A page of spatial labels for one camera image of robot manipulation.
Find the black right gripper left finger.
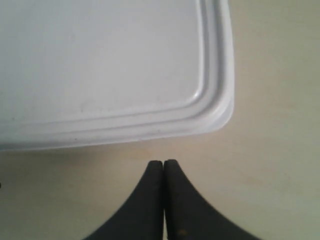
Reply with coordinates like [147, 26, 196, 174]
[86, 160, 164, 240]

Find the white lidded plastic container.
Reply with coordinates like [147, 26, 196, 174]
[0, 0, 235, 151]

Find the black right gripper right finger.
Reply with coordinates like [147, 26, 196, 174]
[163, 159, 257, 240]

